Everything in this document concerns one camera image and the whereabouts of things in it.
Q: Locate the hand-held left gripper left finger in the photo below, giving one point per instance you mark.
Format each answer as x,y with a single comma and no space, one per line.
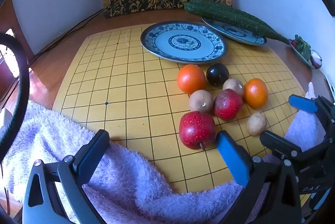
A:
89,150

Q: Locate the green cucumber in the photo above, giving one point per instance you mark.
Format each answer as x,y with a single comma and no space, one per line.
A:
209,11
252,18

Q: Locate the yellow grid game board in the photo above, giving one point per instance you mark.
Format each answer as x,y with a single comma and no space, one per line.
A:
117,82

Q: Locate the dark purple plum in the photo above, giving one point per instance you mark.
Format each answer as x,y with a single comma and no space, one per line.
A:
217,74

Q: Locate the small orange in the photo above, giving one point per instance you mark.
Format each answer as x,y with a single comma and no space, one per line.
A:
256,93

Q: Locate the bright red speckled apple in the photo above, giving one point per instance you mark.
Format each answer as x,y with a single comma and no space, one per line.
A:
196,130

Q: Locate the dark red apple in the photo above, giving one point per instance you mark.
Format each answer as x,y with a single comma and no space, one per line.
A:
227,104

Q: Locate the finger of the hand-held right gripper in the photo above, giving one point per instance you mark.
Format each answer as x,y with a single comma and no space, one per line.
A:
277,142
302,104

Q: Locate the large orange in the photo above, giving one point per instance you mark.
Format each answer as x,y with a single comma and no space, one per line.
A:
191,79

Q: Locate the small dish with greens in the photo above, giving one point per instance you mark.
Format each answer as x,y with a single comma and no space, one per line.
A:
302,48

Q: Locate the round brown fruit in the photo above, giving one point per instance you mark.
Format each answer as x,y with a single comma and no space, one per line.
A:
201,101
233,86
257,124

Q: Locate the purple onion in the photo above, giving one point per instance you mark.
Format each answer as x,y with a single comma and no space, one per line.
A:
316,59

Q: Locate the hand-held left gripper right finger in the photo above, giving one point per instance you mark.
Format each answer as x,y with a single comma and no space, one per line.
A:
233,161

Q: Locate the blue white patterned plate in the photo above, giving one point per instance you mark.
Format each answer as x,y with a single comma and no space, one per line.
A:
235,32
183,42

